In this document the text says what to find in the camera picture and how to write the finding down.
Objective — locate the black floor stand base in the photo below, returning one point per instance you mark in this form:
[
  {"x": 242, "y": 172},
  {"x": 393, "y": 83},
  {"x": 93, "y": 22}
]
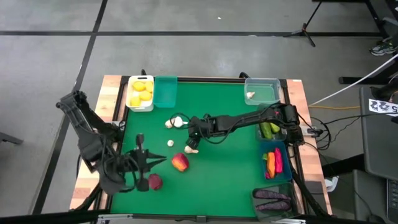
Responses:
[{"x": 351, "y": 80}]

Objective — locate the clear plastic bin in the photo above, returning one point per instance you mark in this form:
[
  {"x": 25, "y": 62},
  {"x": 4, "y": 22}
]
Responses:
[{"x": 265, "y": 90}]

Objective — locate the small red pepper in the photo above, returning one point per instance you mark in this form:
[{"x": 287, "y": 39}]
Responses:
[{"x": 267, "y": 175}]

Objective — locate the blue plastic bin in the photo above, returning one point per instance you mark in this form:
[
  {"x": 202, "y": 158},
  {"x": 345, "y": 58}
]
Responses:
[{"x": 286, "y": 146}]

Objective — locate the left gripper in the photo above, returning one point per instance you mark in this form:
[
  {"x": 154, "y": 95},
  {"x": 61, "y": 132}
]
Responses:
[{"x": 141, "y": 161}]

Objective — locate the person's shoe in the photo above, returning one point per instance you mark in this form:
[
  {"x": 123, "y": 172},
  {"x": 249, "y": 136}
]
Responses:
[{"x": 382, "y": 49}]

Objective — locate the green table mat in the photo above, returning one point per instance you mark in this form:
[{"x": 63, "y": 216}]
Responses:
[{"x": 217, "y": 186}]

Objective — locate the beige garlic bulb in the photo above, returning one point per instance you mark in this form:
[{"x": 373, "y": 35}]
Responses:
[
  {"x": 190, "y": 150},
  {"x": 168, "y": 124},
  {"x": 250, "y": 94}
]

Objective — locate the black tripod stand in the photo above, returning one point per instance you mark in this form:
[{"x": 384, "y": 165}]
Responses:
[{"x": 303, "y": 30}]

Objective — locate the grey chair leg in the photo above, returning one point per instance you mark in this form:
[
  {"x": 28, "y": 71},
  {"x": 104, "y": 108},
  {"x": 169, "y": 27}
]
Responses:
[{"x": 11, "y": 139}]

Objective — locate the white crumpled bag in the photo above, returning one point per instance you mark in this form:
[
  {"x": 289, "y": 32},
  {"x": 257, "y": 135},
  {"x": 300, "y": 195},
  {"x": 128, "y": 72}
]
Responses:
[{"x": 332, "y": 183}]

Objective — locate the red and yellow apple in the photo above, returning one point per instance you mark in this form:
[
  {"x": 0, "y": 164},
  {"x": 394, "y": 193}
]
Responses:
[{"x": 180, "y": 161}]

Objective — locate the white garlic bulb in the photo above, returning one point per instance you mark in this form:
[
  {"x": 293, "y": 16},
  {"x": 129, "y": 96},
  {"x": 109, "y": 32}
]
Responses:
[{"x": 178, "y": 122}]

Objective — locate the smoky dark plastic bin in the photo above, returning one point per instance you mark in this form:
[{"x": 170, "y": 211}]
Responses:
[{"x": 273, "y": 215}]

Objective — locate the white printed tag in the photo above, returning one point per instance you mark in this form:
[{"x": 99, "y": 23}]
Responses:
[{"x": 381, "y": 106}]

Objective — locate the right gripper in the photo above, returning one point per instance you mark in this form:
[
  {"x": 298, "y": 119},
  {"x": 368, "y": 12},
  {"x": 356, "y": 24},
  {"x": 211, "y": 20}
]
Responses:
[{"x": 203, "y": 126}]

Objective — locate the black clamp knob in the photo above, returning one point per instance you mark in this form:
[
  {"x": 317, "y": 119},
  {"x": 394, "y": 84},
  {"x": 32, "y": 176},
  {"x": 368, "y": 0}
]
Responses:
[
  {"x": 243, "y": 74},
  {"x": 143, "y": 71}
]

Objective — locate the white plastic bin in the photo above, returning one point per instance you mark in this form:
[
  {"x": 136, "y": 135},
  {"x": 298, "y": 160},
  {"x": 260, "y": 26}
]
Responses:
[{"x": 140, "y": 108}]

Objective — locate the black frame bar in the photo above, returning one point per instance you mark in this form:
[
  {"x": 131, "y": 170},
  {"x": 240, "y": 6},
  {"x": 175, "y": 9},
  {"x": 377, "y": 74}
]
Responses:
[{"x": 46, "y": 217}]

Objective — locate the dark grey desk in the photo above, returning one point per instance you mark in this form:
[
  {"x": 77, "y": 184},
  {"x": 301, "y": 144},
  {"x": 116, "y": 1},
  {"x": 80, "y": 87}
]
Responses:
[{"x": 382, "y": 146}]

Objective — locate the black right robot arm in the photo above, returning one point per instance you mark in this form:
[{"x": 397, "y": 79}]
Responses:
[{"x": 245, "y": 119}]

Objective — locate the light green cucumber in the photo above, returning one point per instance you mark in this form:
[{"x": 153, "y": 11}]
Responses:
[{"x": 274, "y": 127}]

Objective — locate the dark red beet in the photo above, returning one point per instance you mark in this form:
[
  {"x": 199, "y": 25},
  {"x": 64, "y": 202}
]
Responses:
[{"x": 155, "y": 182}]

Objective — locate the dark green cucumber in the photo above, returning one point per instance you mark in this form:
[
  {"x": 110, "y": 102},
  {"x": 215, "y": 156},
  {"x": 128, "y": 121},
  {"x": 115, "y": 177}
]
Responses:
[{"x": 266, "y": 130}]

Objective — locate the teal plastic bin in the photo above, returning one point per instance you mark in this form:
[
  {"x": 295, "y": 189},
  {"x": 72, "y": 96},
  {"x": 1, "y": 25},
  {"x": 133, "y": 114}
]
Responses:
[{"x": 164, "y": 92}]

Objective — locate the long red pepper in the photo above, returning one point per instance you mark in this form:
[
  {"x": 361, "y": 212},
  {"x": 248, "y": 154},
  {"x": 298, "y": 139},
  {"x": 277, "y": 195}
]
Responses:
[{"x": 278, "y": 160}]

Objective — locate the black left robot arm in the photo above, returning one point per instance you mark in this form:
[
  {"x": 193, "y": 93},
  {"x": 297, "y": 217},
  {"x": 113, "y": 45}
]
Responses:
[{"x": 90, "y": 140}]

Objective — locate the green-tinted clear bin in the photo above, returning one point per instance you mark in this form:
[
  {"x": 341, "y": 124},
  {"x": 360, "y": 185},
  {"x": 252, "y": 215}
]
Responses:
[{"x": 281, "y": 137}]

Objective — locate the orange carrot with green top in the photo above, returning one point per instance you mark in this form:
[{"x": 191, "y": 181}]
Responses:
[{"x": 271, "y": 165}]

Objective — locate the grey power strip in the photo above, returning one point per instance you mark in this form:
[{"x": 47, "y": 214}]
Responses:
[{"x": 311, "y": 130}]

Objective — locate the small garlic bulb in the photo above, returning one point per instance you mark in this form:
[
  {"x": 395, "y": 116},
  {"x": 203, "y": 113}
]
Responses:
[{"x": 170, "y": 143}]

